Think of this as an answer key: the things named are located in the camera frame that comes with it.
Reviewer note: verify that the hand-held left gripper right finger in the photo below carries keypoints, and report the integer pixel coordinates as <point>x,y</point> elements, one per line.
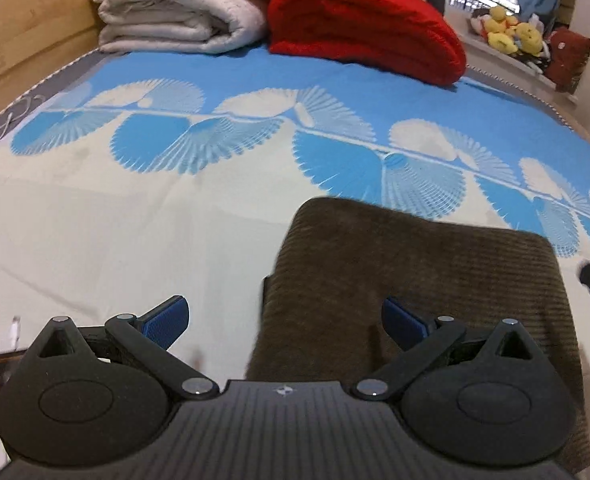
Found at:
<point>402,321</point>

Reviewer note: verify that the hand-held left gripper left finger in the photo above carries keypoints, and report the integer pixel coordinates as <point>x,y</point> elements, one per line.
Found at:
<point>167,317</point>

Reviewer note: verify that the dark red plush toy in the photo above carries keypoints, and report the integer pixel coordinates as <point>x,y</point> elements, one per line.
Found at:
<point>570,57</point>

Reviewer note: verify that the blue patterned bed sheet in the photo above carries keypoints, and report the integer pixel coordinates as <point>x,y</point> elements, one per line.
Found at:
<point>175,185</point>

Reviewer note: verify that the yellow plush toy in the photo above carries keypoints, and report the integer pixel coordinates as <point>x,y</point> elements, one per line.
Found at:
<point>500,14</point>
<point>502,41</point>
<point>527,36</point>

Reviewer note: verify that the red folded blanket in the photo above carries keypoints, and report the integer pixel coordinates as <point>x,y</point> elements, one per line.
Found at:
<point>365,25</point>

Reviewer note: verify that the brown towel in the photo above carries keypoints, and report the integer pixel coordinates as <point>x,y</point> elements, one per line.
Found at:
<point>425,270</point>

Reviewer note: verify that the white folded blanket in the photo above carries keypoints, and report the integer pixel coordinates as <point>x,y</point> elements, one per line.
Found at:
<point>175,5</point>

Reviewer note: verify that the wooden headboard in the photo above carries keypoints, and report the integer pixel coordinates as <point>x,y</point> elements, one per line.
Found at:
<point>20,30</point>

